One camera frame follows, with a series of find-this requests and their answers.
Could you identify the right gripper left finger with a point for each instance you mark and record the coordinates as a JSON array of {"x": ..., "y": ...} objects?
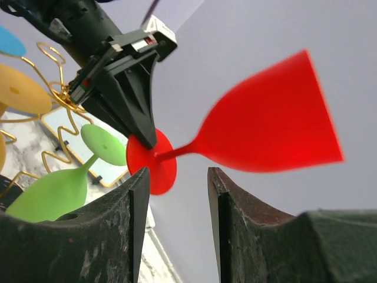
[{"x": 99, "y": 242}]

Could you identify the gold wire glass rack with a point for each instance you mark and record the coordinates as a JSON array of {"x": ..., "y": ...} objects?
[{"x": 59, "y": 92}]

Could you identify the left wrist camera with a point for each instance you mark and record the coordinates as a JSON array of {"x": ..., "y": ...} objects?
[{"x": 164, "y": 36}]

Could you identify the blue wine glass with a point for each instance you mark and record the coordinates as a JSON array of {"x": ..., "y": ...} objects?
[{"x": 10, "y": 44}]

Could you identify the green wine glass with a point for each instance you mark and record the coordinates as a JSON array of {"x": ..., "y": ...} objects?
[{"x": 64, "y": 191}]

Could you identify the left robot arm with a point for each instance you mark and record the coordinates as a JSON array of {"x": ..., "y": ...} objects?
[{"x": 78, "y": 26}]

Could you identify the red wine glass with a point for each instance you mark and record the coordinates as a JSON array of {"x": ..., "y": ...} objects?
[{"x": 273, "y": 121}]

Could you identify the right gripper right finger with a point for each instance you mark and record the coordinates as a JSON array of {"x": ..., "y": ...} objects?
[{"x": 255, "y": 242}]

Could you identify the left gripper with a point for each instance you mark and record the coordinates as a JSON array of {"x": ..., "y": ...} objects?
[{"x": 115, "y": 84}]

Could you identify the orange wine glass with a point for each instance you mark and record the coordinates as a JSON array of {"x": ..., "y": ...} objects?
[{"x": 20, "y": 92}]

